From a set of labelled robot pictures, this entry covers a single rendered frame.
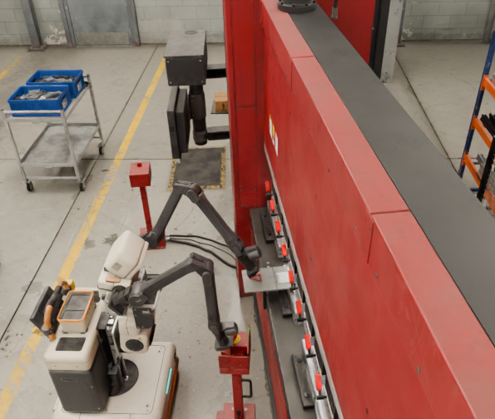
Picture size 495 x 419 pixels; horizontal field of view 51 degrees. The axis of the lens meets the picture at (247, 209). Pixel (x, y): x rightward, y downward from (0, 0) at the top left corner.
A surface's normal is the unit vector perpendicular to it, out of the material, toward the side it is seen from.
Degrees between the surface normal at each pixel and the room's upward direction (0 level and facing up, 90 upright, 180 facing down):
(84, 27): 90
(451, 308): 0
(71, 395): 90
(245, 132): 90
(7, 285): 0
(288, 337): 0
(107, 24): 90
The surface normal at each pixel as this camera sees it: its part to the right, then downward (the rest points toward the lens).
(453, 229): -0.03, -0.80
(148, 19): -0.04, 0.59
